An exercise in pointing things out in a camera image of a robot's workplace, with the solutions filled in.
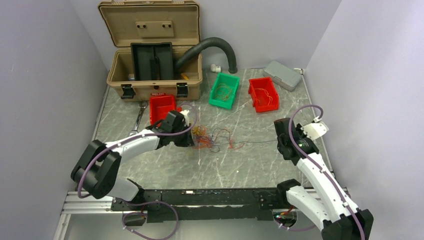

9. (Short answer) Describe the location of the orange wire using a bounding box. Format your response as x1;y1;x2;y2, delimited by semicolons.
253;86;276;105
212;82;235;103

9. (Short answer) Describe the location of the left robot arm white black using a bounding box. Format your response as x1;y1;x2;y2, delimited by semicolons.
70;109;194;210

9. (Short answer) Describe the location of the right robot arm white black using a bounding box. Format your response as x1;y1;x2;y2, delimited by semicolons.
273;117;374;240

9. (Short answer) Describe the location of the red plastic bin right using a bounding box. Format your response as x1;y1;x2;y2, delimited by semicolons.
248;77;280;113

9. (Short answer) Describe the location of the red plastic bin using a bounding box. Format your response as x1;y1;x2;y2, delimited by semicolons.
149;95;178;125
248;77;280;113

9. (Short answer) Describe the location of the red plastic bin left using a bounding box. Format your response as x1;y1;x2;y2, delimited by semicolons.
149;95;178;125

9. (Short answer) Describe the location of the grey plastic case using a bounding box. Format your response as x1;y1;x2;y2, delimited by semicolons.
263;60;302;92

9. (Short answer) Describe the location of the silver wrench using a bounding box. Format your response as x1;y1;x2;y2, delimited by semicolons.
128;101;149;137

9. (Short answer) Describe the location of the green plastic bin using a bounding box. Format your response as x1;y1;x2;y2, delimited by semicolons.
208;72;240;110

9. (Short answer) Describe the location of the white pipe fitting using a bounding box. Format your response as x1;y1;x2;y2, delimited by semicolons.
210;64;222;73

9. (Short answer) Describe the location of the black toolbox tray insert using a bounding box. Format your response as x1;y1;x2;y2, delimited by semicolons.
130;42;174;81

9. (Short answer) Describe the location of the tan plastic toolbox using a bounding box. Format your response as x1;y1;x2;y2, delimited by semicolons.
98;0;203;102

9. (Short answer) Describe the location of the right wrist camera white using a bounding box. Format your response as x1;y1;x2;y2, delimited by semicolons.
300;121;329;141

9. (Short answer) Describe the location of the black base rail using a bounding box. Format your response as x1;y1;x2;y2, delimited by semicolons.
110;187;291;223

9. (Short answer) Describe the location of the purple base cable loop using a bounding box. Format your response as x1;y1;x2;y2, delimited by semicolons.
121;200;180;240

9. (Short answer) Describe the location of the black corrugated hose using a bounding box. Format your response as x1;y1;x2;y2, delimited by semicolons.
174;37;239;75

